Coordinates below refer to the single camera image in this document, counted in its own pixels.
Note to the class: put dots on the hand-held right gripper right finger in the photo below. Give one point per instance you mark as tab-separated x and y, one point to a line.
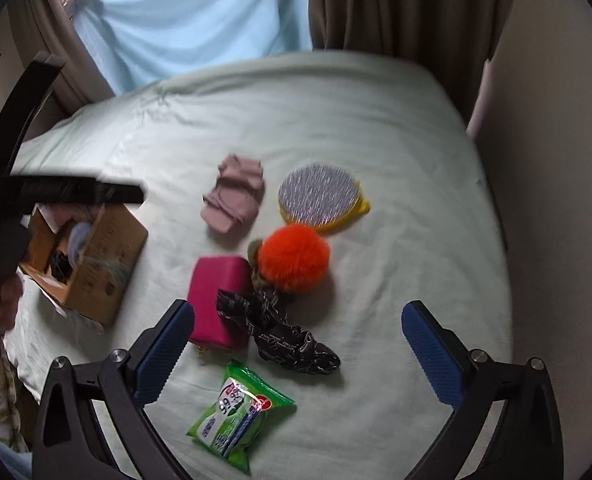
433	355

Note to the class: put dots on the olive green scrunchie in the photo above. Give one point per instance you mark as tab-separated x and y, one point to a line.
253	260

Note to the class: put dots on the grey fluffy soft item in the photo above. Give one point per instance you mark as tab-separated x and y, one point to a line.
79	237

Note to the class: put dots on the light blue hanging cloth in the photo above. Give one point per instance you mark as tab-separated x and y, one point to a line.
190	20

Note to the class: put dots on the black patterned scarf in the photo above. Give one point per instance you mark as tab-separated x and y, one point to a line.
281	332

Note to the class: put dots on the green wet wipes packet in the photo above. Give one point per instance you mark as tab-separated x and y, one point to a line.
238	417

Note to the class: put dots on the brown cardboard box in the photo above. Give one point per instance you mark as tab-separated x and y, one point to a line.
108	255

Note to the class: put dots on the person's left hand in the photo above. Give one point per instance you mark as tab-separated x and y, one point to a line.
8	305

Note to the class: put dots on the orange fluffy pompom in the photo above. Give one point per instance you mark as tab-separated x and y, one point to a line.
293	259

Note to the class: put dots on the brown curtain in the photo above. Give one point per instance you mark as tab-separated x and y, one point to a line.
70	45
406	10

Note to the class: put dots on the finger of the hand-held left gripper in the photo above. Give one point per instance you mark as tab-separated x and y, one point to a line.
30	105
75	190

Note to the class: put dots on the dark cloth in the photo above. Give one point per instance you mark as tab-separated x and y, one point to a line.
61	265

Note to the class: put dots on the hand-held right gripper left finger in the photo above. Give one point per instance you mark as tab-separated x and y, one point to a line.
165	350

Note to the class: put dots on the round silver yellow scrubber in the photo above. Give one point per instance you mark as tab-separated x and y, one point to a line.
318	195

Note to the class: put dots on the magenta pink pouch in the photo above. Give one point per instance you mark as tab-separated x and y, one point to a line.
215	300

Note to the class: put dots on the pale pink folded cloth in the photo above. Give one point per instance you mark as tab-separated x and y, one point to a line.
233	192

